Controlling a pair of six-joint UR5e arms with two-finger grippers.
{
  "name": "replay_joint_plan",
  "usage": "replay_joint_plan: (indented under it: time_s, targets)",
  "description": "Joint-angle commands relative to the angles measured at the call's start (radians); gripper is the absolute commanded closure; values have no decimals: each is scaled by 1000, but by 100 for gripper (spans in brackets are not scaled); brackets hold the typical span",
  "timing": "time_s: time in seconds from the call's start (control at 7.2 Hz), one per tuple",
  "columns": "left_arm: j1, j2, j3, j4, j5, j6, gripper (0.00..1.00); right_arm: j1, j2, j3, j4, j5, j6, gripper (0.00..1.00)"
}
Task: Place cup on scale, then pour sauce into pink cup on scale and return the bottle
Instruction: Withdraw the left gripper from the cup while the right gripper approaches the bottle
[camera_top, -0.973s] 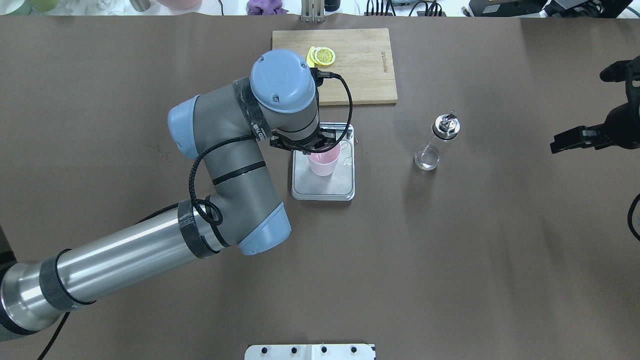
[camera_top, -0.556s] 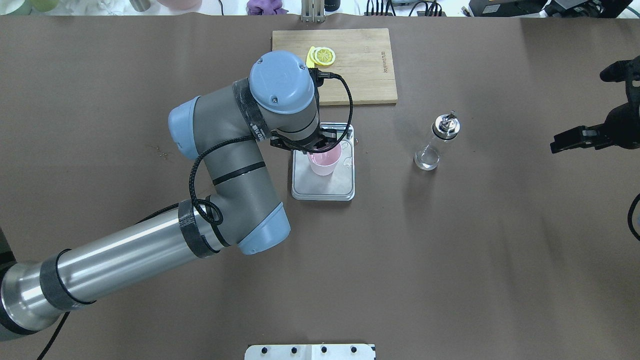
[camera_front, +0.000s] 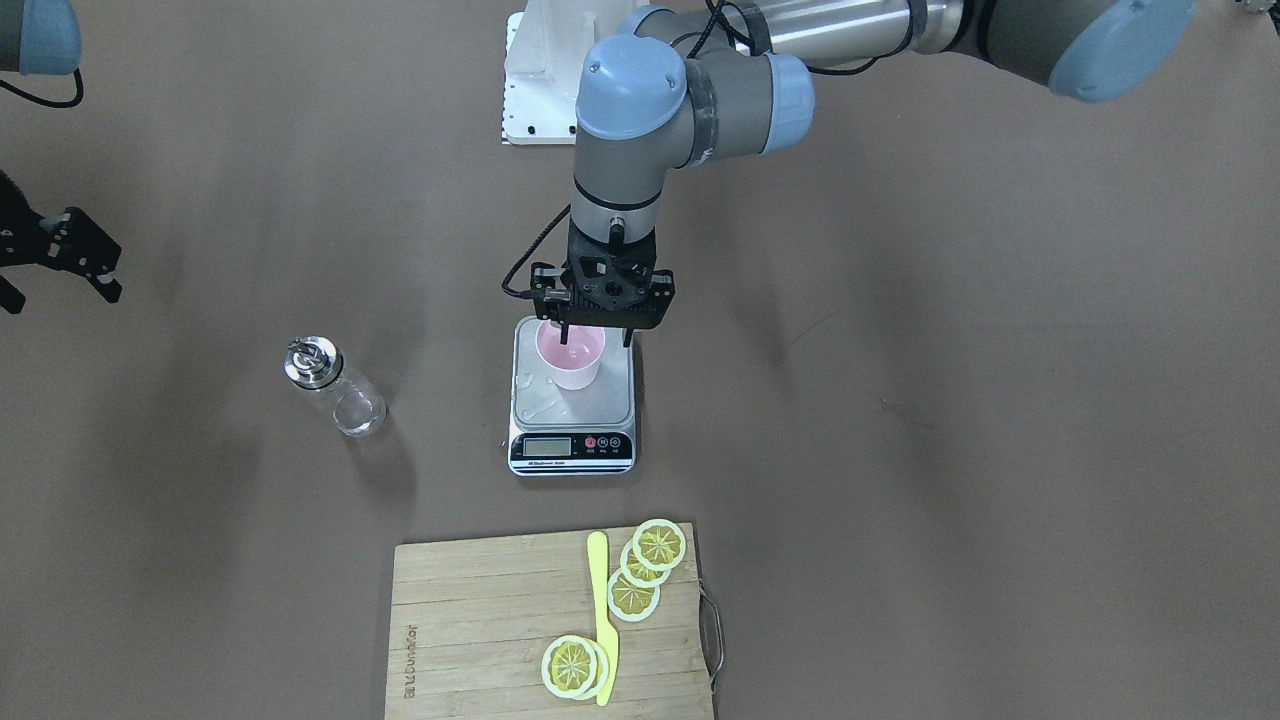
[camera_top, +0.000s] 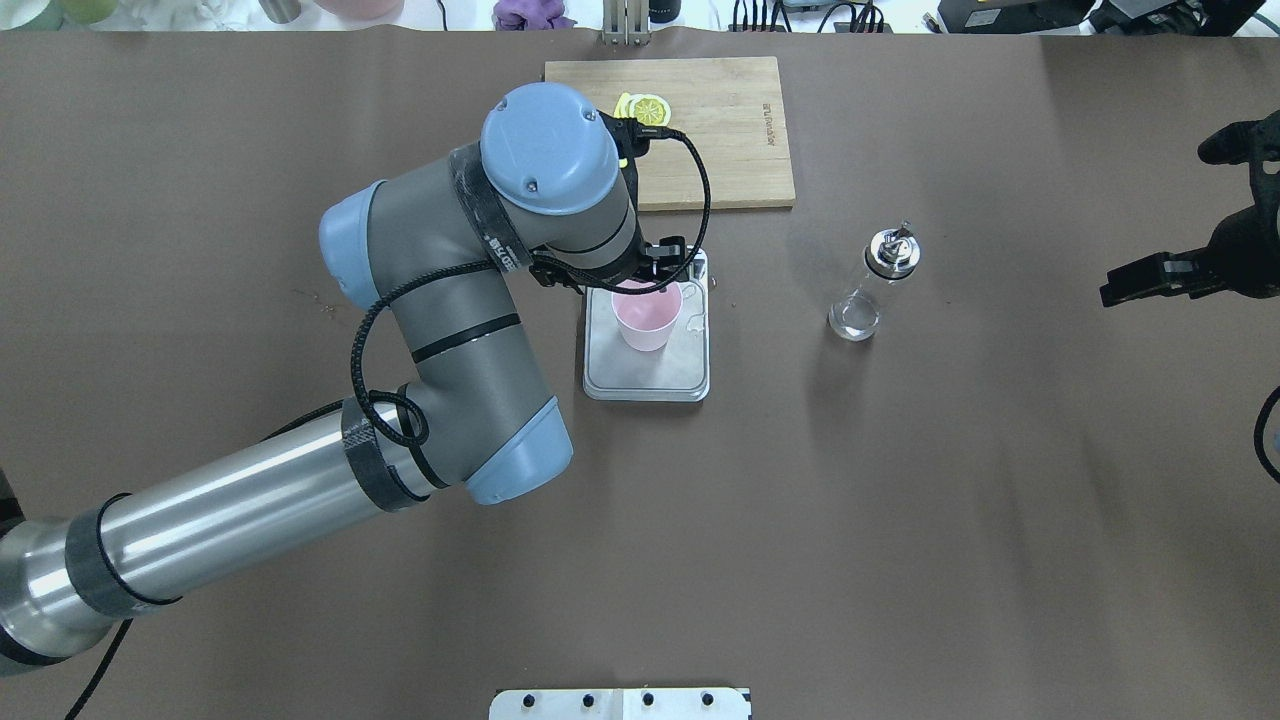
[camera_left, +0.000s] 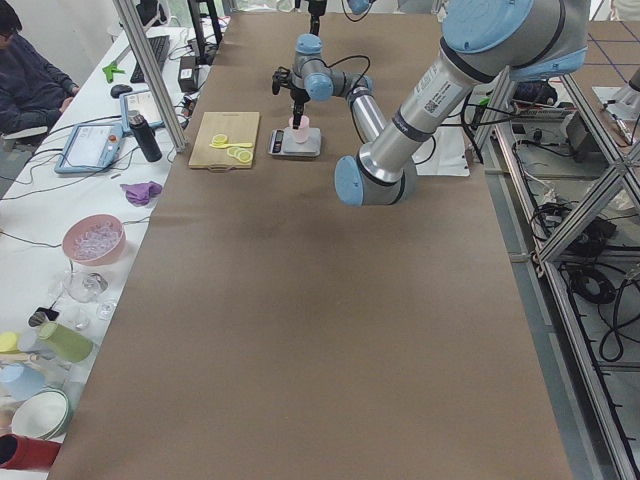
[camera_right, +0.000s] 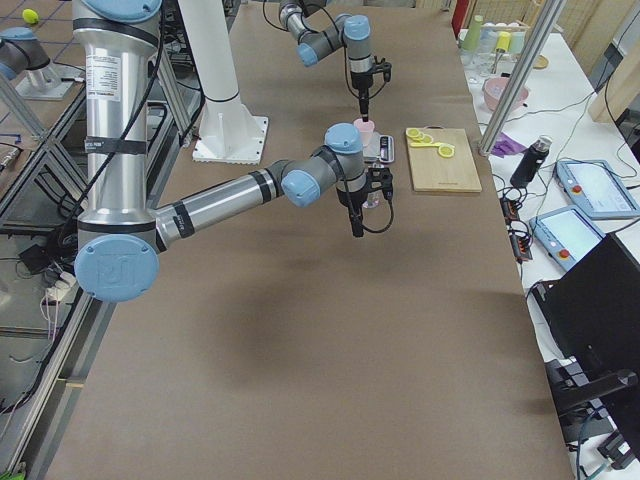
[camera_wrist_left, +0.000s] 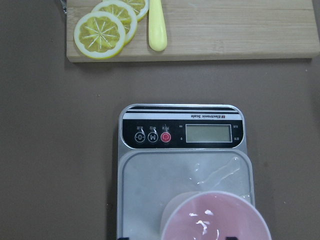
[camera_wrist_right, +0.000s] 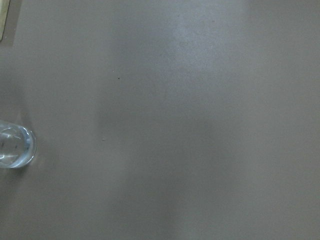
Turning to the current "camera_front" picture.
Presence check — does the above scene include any digital kitchen scale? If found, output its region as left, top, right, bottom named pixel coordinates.
left=507, top=316, right=639, bottom=477

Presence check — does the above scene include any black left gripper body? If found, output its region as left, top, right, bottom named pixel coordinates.
left=530, top=224, right=676, bottom=332

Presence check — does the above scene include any yellow plastic knife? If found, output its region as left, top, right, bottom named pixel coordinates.
left=586, top=530, right=620, bottom=707

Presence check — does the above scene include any pink plastic cup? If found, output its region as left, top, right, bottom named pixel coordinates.
left=535, top=320, right=605, bottom=389

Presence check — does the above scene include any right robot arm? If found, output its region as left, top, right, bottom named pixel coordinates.
left=1, top=1, right=123, bottom=304

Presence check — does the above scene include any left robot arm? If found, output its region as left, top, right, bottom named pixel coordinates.
left=500, top=1, right=1194, bottom=346

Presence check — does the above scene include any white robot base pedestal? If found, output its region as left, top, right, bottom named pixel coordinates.
left=500, top=1, right=637, bottom=146

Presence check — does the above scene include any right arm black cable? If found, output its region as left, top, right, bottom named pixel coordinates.
left=0, top=74, right=86, bottom=109

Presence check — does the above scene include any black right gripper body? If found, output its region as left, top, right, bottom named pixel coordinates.
left=1, top=173, right=122, bottom=281

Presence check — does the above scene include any glass sauce bottle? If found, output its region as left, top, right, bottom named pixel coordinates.
left=283, top=336, right=387, bottom=437

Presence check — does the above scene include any lemon slice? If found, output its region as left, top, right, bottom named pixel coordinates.
left=631, top=518, right=689, bottom=571
left=605, top=571, right=660, bottom=623
left=573, top=637, right=611, bottom=701
left=540, top=634, right=595, bottom=700
left=620, top=541, right=671, bottom=589

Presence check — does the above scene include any wooden cutting board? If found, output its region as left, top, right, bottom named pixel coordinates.
left=384, top=530, right=716, bottom=719

